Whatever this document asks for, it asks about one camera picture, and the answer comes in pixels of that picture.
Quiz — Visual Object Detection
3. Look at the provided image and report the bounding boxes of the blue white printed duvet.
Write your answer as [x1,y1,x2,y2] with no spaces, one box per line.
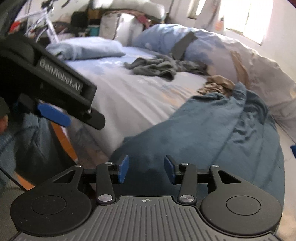
[132,23,296,130]

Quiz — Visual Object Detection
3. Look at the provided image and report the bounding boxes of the window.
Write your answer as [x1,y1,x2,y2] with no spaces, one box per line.
[217,0,274,45]

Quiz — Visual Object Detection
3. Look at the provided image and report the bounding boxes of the beige tights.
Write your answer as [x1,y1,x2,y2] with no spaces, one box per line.
[198,50,250,96]

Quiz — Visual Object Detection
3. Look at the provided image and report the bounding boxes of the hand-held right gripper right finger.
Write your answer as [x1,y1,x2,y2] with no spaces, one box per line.
[164,155,242,205]

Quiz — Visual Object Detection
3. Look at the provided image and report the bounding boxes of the teal blue shirt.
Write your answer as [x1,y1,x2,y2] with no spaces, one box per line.
[111,82,285,204]

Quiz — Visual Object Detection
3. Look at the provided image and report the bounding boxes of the light blue pillow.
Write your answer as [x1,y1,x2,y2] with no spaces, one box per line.
[45,37,126,61]

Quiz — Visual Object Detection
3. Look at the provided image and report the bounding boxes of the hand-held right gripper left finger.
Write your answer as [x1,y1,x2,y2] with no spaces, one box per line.
[53,154,130,205]

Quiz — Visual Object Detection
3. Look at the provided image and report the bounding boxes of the dark grey cloth strip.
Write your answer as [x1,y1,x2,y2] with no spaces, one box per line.
[172,31,199,60]

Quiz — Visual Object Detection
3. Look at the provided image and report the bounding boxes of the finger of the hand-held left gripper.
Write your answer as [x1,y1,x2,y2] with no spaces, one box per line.
[77,105,106,130]
[37,103,72,128]

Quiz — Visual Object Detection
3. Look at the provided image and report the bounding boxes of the person's blue grey clothing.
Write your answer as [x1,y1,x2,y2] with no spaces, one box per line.
[0,113,78,193]

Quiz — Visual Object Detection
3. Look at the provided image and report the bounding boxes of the pink red cloth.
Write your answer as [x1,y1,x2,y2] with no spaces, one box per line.
[136,13,153,30]

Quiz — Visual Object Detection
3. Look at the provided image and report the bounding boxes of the white storage bag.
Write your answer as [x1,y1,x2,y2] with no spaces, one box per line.
[99,11,144,45]

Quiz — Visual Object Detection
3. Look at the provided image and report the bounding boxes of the white bedding pile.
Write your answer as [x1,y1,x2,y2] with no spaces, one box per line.
[92,0,166,20]

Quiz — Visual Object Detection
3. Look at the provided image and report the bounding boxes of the olive grey shirt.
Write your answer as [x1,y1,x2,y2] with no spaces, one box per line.
[124,54,210,81]

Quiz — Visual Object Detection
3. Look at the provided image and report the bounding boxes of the teal storage box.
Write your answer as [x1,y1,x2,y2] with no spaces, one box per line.
[87,24,100,37]

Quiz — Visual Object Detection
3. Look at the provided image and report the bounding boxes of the white bicycle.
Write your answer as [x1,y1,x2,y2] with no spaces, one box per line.
[9,0,60,44]

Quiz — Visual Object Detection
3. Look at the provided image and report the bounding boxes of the person's left hand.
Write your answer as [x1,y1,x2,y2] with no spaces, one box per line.
[0,115,9,135]

